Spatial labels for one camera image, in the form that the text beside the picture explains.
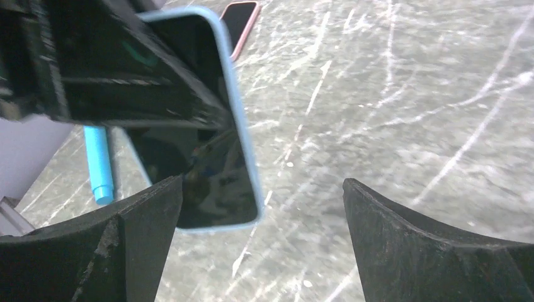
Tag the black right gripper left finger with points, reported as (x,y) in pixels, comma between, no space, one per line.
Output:
(115,253)

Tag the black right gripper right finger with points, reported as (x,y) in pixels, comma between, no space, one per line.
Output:
(403,255)

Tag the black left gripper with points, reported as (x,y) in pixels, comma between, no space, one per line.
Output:
(97,62)

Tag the phone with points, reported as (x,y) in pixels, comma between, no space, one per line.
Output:
(239,18)
(221,188)

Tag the phone in pink case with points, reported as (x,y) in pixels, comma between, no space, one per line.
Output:
(239,18)

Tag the blue marker pen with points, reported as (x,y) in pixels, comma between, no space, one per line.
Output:
(98,159)

